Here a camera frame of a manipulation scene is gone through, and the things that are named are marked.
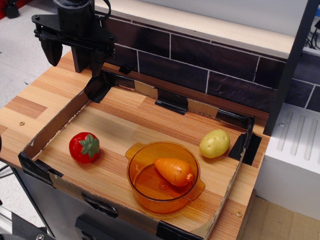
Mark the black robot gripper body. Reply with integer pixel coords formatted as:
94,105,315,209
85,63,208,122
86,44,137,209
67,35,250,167
31,6,117,58

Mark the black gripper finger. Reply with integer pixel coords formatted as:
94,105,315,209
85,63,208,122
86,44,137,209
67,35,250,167
91,50,105,77
40,38,63,67

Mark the orange transparent plastic pot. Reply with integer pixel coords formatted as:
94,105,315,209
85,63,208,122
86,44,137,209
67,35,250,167
125,141,205,214

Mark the orange toy carrot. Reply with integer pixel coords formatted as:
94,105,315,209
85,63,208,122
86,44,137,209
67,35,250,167
153,158,194,187

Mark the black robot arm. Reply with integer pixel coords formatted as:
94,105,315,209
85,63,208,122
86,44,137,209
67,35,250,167
31,0,117,77

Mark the taped cardboard fence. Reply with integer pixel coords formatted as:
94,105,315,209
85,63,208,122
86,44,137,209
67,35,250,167
18,71,262,240

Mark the red toy strawberry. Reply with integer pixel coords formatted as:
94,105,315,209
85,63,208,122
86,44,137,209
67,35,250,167
69,132,100,164

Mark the yellow toy potato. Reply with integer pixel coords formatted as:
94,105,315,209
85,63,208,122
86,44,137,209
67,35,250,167
199,129,230,159

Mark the dark tile backsplash panel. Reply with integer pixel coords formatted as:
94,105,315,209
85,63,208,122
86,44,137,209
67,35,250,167
71,9,320,113

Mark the white ribbed sink unit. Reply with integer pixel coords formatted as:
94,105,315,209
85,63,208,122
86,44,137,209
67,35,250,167
254,103,320,220

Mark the black vertical post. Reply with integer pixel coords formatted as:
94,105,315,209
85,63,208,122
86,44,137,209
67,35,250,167
263,0,320,136

